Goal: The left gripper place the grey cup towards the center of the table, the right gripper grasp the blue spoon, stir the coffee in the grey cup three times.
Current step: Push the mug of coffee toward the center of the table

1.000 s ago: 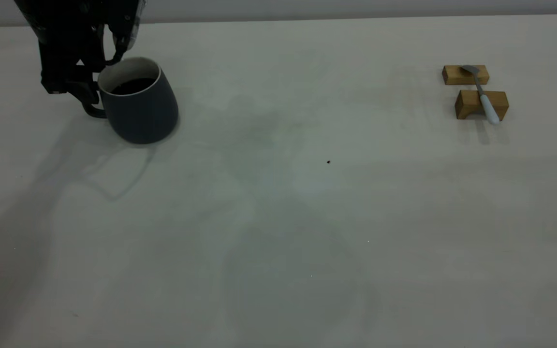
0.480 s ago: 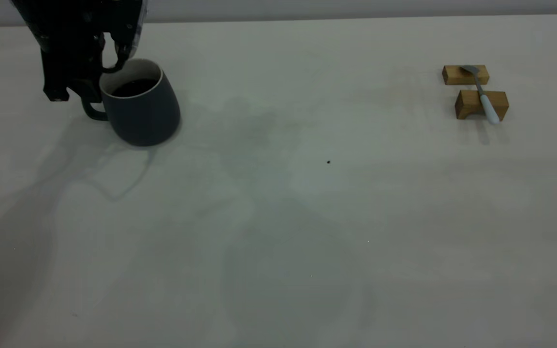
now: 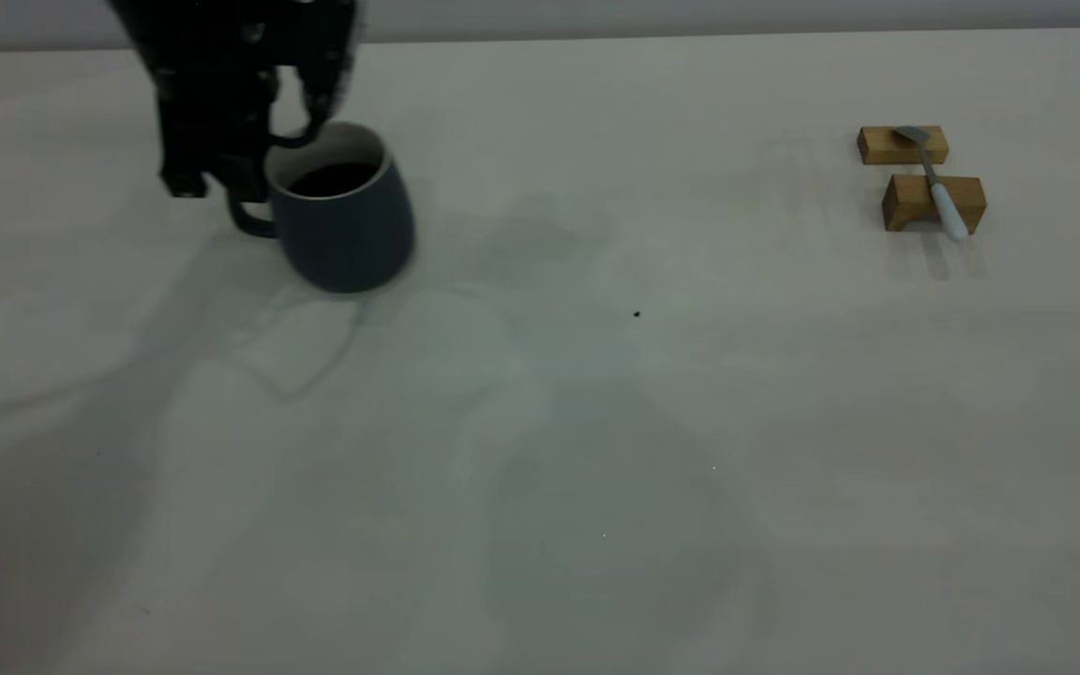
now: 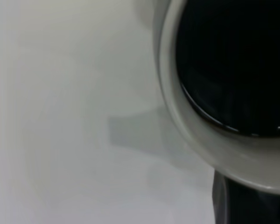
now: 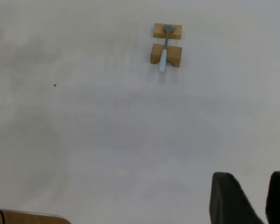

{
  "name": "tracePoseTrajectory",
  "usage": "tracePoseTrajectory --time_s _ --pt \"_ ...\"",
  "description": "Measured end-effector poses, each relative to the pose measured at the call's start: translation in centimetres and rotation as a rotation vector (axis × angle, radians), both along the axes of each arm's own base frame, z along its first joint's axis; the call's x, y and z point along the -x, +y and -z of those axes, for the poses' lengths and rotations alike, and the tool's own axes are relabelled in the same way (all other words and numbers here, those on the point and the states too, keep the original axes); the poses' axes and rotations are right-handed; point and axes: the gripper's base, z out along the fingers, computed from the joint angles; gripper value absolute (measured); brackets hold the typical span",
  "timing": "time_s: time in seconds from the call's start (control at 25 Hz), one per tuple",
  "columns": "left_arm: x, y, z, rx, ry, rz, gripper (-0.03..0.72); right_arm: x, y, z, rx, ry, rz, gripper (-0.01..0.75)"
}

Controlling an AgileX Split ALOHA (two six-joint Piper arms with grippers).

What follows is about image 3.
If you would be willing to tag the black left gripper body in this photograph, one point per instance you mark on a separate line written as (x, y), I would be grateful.
(221, 37)

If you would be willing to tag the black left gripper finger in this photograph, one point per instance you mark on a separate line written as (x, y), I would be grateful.
(242, 141)
(184, 141)

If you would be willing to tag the black coffee liquid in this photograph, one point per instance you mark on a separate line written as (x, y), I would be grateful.
(334, 178)

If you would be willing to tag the dark grey ceramic mug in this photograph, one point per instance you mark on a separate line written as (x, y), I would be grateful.
(343, 239)

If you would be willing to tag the flat wooden block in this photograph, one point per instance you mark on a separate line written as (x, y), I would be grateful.
(882, 148)

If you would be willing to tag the arched wooden block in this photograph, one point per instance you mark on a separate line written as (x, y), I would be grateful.
(910, 195)

